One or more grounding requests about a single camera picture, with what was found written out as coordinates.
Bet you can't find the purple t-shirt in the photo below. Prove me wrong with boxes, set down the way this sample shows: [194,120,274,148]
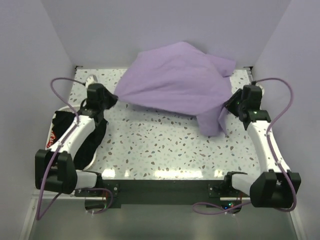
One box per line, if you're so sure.
[114,42,236,137]

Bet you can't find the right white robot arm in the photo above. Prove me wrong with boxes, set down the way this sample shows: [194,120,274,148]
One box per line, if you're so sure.
[223,84,302,211]

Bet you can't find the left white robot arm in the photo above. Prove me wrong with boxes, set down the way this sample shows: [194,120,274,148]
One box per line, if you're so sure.
[35,83,118,194]

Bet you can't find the white laundry basket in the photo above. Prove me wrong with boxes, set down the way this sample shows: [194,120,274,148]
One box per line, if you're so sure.
[44,106,99,171]

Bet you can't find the black clothes in basket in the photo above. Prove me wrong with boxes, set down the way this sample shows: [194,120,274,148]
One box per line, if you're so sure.
[51,109,109,170]

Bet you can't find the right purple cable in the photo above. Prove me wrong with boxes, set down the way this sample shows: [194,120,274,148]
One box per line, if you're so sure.
[192,77,298,216]

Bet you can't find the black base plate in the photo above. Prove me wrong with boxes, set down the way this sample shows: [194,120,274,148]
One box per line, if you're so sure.
[74,179,250,209]

